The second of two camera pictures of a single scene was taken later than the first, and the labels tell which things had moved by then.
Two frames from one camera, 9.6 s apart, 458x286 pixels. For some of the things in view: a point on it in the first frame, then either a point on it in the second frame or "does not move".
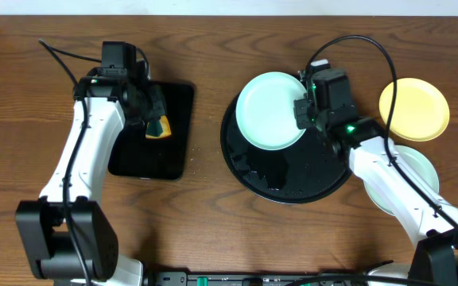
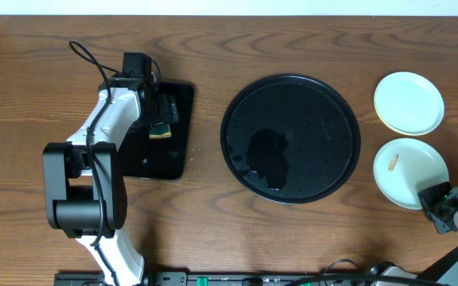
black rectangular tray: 134,156 does not move
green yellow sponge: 158,129 does not move
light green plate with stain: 265,110 → 409,102
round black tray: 300,172 does not move
